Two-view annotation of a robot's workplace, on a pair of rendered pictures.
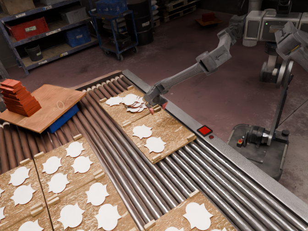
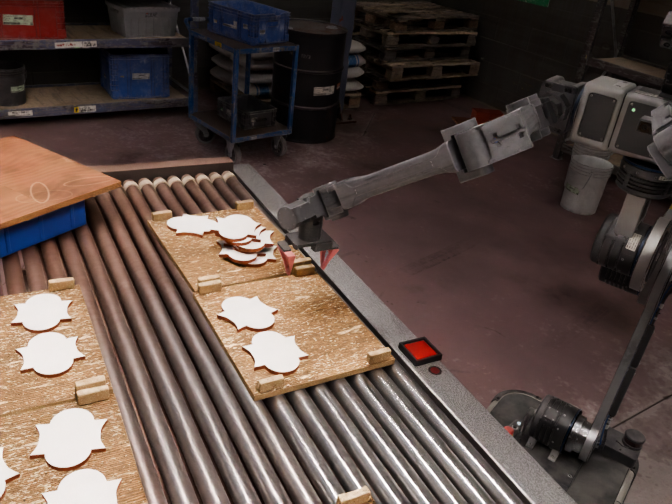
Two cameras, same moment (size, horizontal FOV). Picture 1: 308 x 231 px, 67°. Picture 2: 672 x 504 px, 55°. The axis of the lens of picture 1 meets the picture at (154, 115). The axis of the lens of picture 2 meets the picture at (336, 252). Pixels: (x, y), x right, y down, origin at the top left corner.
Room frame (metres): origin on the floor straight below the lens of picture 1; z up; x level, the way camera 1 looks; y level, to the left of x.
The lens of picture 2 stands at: (-0.12, 0.01, 1.86)
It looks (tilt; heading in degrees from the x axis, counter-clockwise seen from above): 29 degrees down; 355
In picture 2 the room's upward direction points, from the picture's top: 8 degrees clockwise
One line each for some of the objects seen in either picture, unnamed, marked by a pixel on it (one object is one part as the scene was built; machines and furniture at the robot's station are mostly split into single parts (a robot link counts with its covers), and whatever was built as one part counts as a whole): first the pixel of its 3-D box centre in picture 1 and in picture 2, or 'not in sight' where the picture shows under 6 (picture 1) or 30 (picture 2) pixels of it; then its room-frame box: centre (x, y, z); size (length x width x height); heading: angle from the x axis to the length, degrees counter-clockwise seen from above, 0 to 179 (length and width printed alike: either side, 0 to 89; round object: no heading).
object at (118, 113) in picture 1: (129, 105); (228, 245); (1.54, 0.19, 0.93); 0.41 x 0.35 x 0.02; 30
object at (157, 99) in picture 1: (156, 98); (310, 229); (1.29, -0.03, 1.13); 0.10 x 0.07 x 0.07; 117
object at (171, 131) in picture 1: (157, 133); (289, 326); (1.17, 0.00, 0.93); 0.41 x 0.35 x 0.02; 28
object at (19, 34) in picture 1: (27, 27); (11, 14); (4.98, 2.22, 0.78); 0.66 x 0.45 x 0.28; 123
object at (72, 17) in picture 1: (73, 14); (143, 18); (5.49, 1.39, 0.76); 0.50 x 0.36 x 0.24; 129
